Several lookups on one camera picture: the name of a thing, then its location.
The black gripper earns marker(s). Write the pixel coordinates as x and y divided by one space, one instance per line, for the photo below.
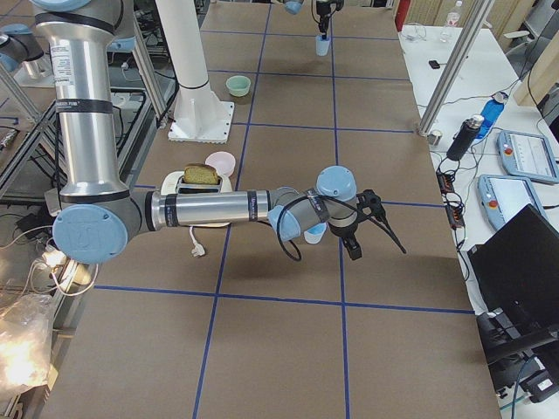
343 234
323 10

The light blue cup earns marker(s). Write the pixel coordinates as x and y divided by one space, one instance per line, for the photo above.
314 234
322 45

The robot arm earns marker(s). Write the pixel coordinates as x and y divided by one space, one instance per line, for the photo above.
99 213
295 6

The green bowl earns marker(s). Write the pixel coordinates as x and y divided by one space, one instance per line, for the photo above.
238 85

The clear plastic bottle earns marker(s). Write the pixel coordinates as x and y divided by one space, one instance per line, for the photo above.
451 22

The pink bowl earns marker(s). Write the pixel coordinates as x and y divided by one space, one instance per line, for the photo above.
223 162

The white toaster plug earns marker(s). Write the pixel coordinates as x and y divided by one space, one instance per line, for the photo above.
197 250

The black water bottle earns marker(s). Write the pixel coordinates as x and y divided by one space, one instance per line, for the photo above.
469 129

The teach pendant near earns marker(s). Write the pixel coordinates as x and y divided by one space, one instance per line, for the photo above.
504 196

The teach pendant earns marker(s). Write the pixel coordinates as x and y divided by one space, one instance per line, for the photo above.
528 155
504 196

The black laptop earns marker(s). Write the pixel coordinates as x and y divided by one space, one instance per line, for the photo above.
515 266

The black monitor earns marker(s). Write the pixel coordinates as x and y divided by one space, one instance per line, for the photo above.
519 270

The bread slice in toaster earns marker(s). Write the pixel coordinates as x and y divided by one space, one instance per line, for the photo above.
198 173

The cream toaster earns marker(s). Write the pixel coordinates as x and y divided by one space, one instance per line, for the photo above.
173 183

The blue water bottle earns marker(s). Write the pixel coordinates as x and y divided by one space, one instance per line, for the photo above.
491 112

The teach pendant far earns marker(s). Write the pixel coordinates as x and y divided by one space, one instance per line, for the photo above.
528 155

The plastic bag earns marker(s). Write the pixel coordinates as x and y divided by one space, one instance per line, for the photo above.
26 344

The aluminium frame post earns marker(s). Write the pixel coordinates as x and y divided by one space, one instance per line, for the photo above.
466 39

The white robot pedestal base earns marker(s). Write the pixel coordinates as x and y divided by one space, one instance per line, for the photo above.
199 115

